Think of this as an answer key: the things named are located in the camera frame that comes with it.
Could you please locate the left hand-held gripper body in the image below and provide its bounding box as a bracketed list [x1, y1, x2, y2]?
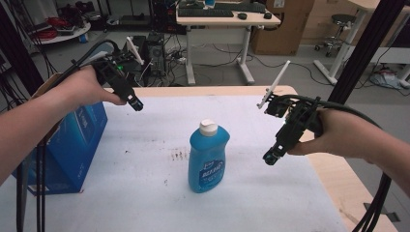
[93, 36, 145, 100]

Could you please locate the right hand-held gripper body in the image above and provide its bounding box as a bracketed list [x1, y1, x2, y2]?
[256, 60, 323, 153]

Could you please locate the blue detergent bottle white cap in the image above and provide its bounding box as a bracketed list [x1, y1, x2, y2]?
[188, 119, 231, 194]

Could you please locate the blue cardboard box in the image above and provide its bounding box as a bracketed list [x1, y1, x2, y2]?
[12, 72, 109, 196]

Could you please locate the person's left hand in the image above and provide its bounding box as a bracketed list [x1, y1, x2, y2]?
[47, 65, 127, 120]

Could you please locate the person's right hand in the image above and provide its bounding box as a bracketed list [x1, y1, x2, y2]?
[287, 109, 375, 159]

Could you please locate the black computer tower with fan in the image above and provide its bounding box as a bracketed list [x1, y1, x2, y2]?
[146, 32, 167, 79]

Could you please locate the round white table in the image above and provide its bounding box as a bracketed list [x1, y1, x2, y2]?
[32, 21, 92, 45]

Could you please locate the white-legged wooden desk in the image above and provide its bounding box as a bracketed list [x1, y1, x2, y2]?
[312, 0, 410, 87]

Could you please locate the large brown cardboard box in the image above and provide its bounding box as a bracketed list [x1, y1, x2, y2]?
[250, 0, 316, 56]

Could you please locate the crumpled cloth on floor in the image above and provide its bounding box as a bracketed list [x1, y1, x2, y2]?
[369, 68, 404, 90]

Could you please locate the dark metal stand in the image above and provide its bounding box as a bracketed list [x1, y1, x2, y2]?
[0, 3, 45, 96]

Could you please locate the white table mat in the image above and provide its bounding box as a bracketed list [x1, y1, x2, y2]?
[0, 95, 350, 232]

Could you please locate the black round stool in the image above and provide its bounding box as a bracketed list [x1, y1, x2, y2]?
[314, 13, 358, 59]

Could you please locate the black keyboard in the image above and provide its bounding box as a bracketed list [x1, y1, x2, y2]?
[177, 8, 235, 18]
[214, 2, 267, 15]

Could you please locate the white desk with wooden top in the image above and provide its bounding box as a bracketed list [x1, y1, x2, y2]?
[175, 5, 282, 87]

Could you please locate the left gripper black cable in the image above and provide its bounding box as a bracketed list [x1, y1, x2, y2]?
[15, 39, 122, 232]

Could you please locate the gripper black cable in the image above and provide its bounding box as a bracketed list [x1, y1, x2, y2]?
[279, 94, 394, 232]
[15, 39, 122, 232]

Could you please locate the red cable bundle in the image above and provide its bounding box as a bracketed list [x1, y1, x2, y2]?
[33, 16, 70, 41]

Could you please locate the black metal stand post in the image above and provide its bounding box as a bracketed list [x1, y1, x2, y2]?
[328, 0, 408, 104]

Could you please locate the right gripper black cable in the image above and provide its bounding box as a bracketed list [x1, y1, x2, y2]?
[279, 94, 394, 232]

